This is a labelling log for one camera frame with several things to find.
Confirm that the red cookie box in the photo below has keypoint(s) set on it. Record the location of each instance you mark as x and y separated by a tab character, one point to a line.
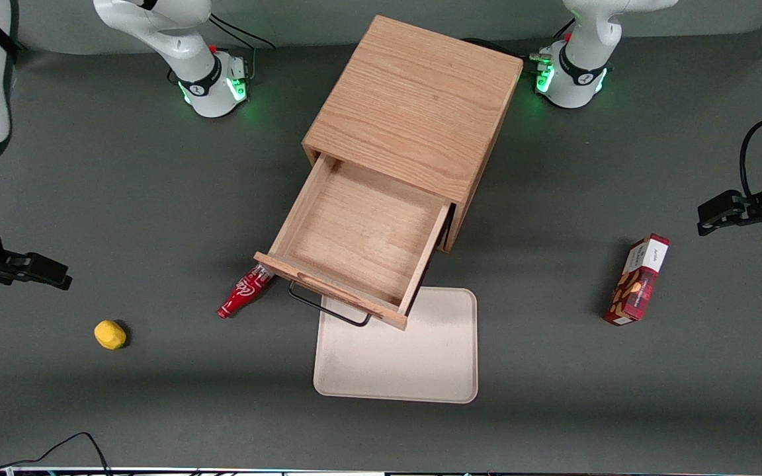
639	281

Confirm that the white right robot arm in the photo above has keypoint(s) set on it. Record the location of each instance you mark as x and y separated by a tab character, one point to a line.
209	86

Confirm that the oak wooden drawer cabinet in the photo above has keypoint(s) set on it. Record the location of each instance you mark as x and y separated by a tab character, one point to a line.
414	99

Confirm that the red cola bottle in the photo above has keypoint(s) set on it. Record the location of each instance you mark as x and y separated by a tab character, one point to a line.
242	295

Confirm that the yellow lemon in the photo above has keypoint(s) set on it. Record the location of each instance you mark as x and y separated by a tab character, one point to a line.
110	334

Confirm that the beige rectangular plastic tray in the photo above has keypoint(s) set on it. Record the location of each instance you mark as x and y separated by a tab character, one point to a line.
414	357

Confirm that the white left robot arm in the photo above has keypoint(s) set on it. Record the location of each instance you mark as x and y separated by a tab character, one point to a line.
576	79

